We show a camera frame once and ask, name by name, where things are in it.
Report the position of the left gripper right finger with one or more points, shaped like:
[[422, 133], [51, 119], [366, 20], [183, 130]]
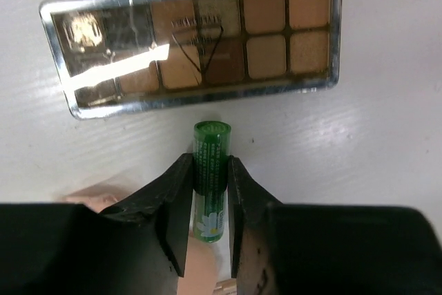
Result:
[[281, 248]]

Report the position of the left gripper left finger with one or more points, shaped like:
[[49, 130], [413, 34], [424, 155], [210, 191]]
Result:
[[136, 246]]

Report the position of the pink makeup sponge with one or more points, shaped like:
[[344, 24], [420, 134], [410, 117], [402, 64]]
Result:
[[101, 195]]

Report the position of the green lip balm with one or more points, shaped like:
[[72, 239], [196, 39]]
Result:
[[211, 142]]

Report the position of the nude eyeshadow palette vertical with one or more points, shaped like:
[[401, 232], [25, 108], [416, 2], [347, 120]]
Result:
[[226, 287]]

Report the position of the brown eyeshadow palette horizontal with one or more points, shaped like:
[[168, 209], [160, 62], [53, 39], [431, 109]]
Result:
[[116, 57]]

